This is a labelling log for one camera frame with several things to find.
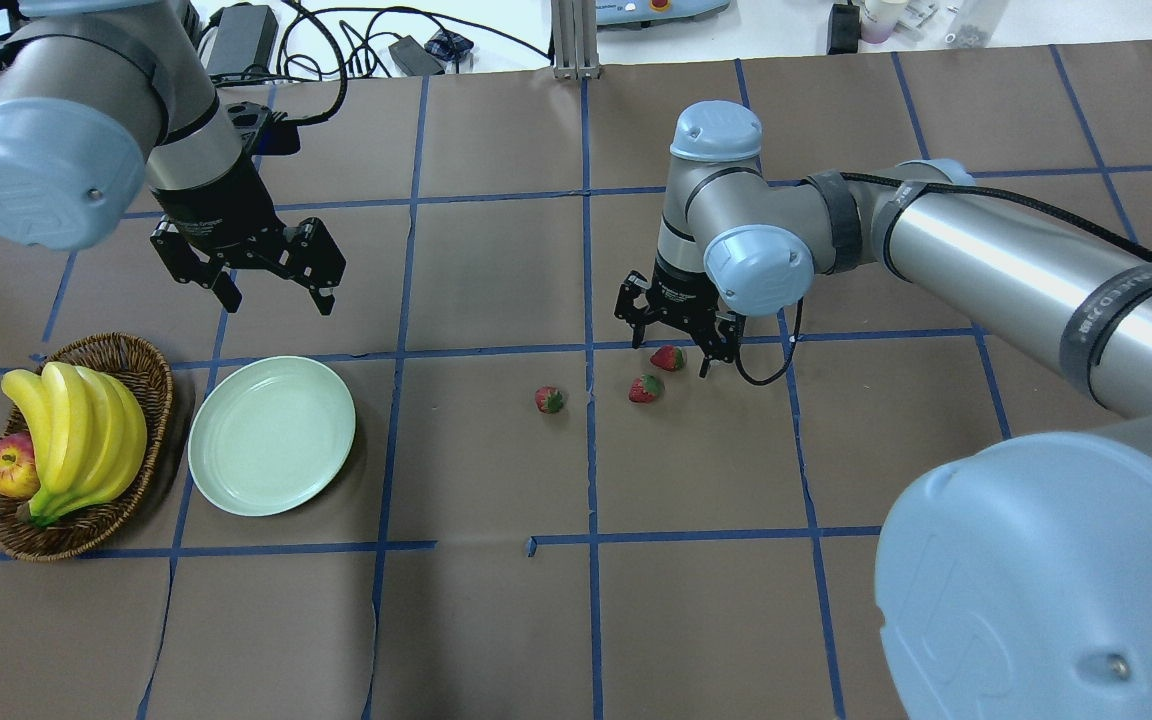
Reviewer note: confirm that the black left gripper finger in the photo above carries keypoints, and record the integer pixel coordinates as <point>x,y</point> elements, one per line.
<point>322,294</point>
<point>225,290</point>

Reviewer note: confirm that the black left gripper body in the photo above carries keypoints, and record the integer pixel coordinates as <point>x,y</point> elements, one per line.
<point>219,212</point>

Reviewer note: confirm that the light green plate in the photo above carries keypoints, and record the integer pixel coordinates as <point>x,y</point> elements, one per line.
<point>271,436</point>

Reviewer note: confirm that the red yellow apple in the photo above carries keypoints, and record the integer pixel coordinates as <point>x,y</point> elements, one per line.
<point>19,477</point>

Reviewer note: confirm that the black power adapter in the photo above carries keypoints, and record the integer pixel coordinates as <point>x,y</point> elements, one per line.
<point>242,46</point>

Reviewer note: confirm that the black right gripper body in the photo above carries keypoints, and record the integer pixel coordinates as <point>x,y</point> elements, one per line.
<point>677,288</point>

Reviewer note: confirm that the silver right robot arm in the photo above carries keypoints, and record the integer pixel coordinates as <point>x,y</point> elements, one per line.
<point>1015,583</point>

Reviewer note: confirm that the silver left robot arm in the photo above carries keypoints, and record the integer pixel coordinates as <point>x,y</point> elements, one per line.
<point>100,100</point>

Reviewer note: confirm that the red strawberry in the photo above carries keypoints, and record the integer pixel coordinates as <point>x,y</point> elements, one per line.
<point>645,389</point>
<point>668,358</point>
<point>549,400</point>

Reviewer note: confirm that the teach pendant tablet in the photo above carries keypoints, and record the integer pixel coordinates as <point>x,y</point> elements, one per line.
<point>609,14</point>

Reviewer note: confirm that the yellow banana bunch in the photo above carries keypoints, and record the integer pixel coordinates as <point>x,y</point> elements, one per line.
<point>89,432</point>

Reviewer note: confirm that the aluminium frame post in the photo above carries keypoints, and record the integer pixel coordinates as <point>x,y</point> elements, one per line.
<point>573,39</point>

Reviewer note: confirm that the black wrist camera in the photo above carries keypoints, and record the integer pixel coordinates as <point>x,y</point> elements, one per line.
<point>263,131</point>

